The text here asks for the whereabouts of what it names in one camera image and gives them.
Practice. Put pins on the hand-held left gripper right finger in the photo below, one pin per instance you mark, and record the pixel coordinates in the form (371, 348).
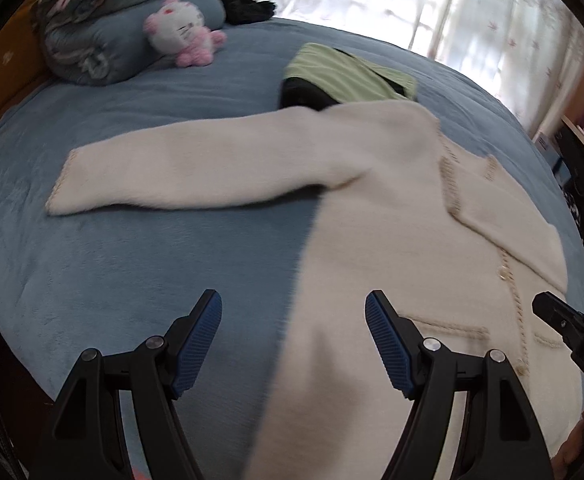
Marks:
(389, 345)

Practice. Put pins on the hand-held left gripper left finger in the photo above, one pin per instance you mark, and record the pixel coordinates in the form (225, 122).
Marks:
(199, 345)

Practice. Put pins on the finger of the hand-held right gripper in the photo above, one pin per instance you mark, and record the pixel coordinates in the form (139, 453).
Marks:
(552, 312)

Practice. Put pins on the cream fuzzy cardigan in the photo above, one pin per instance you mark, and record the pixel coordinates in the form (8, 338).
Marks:
(397, 210)

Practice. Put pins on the person's right hand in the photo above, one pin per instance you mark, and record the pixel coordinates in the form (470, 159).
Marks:
(577, 435)

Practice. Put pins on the blue plush bed blanket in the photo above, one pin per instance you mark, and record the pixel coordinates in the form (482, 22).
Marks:
(121, 270)

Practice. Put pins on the blue white box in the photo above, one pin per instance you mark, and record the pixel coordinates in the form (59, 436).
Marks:
(547, 147)

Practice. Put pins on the green striped garment black trim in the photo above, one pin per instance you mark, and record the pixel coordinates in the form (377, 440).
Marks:
(337, 72)

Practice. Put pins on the white pink cat plush toy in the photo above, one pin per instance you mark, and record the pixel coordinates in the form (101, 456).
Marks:
(171, 25)

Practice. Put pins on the wooden headboard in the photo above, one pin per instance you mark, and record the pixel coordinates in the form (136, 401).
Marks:
(1, 75)

